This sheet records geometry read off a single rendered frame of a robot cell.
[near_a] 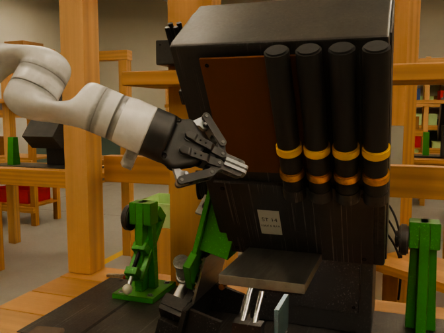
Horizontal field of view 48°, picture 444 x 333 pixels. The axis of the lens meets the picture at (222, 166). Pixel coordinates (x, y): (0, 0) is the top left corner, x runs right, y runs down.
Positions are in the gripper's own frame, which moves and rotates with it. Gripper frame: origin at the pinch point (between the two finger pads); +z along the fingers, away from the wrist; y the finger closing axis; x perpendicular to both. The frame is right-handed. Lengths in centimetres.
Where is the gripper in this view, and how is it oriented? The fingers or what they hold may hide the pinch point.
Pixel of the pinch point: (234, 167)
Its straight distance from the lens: 76.5
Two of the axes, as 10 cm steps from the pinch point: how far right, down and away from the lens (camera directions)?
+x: -2.7, 3.2, 9.1
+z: 9.1, 3.9, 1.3
